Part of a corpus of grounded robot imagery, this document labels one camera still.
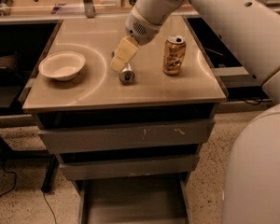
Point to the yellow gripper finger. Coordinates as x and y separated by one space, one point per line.
126 50

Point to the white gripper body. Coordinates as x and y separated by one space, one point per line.
142 30

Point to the silver redbull can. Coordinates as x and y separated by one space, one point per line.
125 73

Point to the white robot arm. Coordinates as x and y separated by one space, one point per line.
252 33

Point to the gold soda can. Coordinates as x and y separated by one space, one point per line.
174 53

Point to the top drawer front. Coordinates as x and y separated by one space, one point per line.
125 136

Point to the grey drawer cabinet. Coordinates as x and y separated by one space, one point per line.
95 97

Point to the middle drawer front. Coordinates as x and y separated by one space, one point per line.
130 167

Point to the open bottom drawer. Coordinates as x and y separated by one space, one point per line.
152 199

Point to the white bowl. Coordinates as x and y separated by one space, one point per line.
62 66

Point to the grey metal post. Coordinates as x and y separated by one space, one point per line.
89 8

